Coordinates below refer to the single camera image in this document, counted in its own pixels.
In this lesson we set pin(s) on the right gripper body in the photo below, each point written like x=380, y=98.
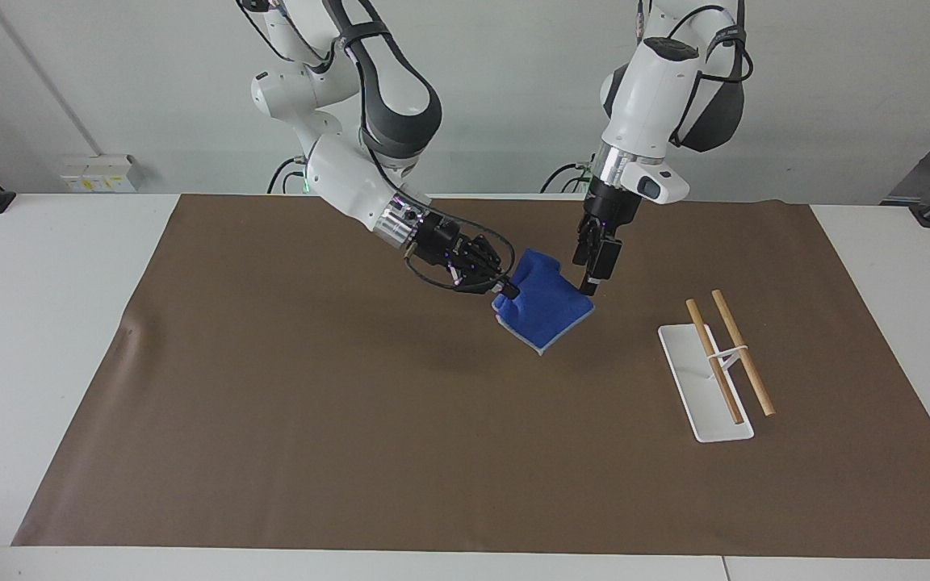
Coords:
x=441, y=240

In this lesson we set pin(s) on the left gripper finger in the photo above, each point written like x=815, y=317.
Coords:
x=584, y=242
x=607, y=260

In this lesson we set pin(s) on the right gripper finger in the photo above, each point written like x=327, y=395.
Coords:
x=488, y=252
x=488, y=282

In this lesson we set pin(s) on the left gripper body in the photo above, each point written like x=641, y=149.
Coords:
x=612, y=208

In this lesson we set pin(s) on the blue towel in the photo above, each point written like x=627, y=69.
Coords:
x=546, y=307

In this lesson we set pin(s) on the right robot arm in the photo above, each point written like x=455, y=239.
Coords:
x=344, y=173

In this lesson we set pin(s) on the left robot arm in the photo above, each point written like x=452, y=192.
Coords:
x=649, y=97

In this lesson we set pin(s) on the white rack with wooden bars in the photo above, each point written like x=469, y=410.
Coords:
x=707, y=387

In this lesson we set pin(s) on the white wall socket box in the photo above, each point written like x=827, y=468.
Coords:
x=100, y=173

